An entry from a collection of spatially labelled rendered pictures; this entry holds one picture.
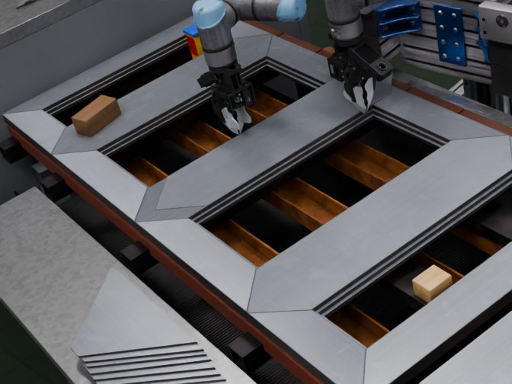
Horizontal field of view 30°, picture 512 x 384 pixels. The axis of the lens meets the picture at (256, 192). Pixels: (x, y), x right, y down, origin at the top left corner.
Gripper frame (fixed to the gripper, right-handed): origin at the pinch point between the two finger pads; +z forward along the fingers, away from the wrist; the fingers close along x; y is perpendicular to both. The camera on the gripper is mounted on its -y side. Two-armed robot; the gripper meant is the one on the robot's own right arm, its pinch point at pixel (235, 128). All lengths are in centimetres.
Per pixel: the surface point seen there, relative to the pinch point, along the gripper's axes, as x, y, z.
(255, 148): -1.7, 10.5, 0.8
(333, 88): 27.5, 5.5, 0.7
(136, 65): 3, -57, 2
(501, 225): 19, 69, 8
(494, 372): -17, 100, 0
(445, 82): 140, -76, 85
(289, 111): 13.6, 4.4, 0.8
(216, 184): -16.7, 14.8, 0.8
